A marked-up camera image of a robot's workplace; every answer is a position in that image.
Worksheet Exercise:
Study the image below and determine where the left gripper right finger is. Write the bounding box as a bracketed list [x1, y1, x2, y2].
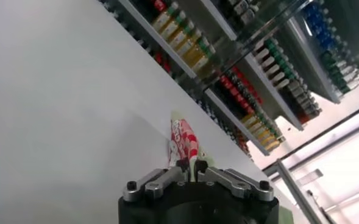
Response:
[194, 159, 274, 203]

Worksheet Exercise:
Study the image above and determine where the yellow juice bottle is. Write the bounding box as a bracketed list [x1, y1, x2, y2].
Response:
[176, 27, 203, 57]
[168, 18, 195, 49]
[152, 1, 180, 31]
[160, 10, 188, 40]
[193, 44, 218, 75]
[183, 36, 210, 66]

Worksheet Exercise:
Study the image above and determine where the green polo shirt red print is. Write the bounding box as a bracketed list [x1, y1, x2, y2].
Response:
[166, 110, 294, 224]

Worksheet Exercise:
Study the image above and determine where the black slanted metal pole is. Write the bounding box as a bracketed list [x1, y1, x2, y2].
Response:
[258, 102, 359, 176]

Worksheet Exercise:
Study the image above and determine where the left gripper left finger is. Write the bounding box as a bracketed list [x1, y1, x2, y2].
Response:
[123, 158, 191, 203]

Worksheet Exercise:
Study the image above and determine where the white side table with legs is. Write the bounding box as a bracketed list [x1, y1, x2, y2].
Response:
[270, 158, 338, 224]

